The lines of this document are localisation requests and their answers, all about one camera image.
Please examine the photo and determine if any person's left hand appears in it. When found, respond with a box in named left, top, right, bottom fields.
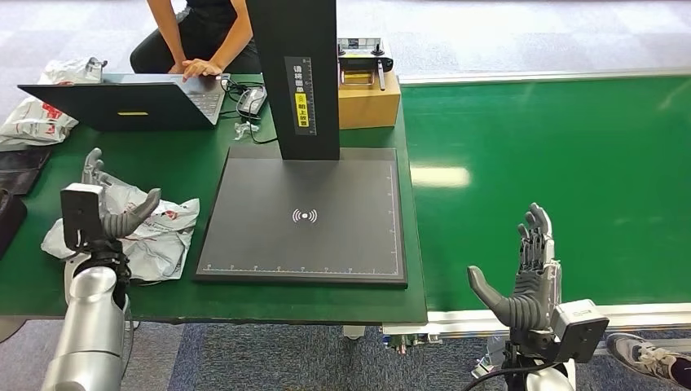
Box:
left=180, top=58, right=224, bottom=82

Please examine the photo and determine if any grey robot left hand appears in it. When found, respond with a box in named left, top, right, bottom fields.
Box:
left=81, top=148, right=162, bottom=242

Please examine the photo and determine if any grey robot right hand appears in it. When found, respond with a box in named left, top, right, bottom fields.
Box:
left=466, top=203, right=563, bottom=347

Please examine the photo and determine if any white red-printed courier package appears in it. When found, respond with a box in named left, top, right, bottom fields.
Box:
left=41, top=171, right=201, bottom=283

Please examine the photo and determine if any black weighing scanner device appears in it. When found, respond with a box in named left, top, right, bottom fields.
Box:
left=193, top=0, right=409, bottom=288

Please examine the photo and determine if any person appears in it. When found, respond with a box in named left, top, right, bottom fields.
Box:
left=129, top=0, right=263, bottom=82

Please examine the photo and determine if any grey power adapter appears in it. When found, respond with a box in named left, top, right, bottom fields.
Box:
left=237, top=86, right=269, bottom=116

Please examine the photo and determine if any dark open laptop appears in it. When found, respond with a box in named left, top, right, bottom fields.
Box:
left=17, top=72, right=231, bottom=134

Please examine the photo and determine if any small clear plastic scrap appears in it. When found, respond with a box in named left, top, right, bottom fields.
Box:
left=233, top=121, right=262, bottom=142

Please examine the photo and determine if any grey sneaker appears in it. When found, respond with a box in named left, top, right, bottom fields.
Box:
left=605, top=332, right=691, bottom=388

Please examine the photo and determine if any conveyor terminal block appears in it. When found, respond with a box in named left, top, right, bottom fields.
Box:
left=381, top=327, right=439, bottom=356

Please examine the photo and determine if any crumpled white courier bag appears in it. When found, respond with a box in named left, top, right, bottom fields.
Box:
left=0, top=56, right=108, bottom=152

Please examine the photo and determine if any black remote controller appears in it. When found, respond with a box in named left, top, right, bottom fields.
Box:
left=337, top=37, right=394, bottom=92

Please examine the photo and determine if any green conveyor belt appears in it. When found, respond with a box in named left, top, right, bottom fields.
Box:
left=398, top=67, right=691, bottom=358

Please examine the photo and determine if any brown cardboard box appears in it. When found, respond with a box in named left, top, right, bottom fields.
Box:
left=337, top=70, right=403, bottom=131

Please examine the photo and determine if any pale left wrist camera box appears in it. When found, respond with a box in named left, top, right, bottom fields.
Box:
left=59, top=182, right=105, bottom=253

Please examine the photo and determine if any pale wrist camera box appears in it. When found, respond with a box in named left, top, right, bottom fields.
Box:
left=549, top=298, right=610, bottom=364
left=59, top=182, right=105, bottom=253

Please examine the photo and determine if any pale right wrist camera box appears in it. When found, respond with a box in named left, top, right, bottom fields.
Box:
left=549, top=298, right=610, bottom=364

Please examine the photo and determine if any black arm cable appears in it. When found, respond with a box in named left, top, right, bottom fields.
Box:
left=460, top=360, right=564, bottom=391

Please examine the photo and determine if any black power cable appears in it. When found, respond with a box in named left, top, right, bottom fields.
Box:
left=220, top=77, right=279, bottom=146

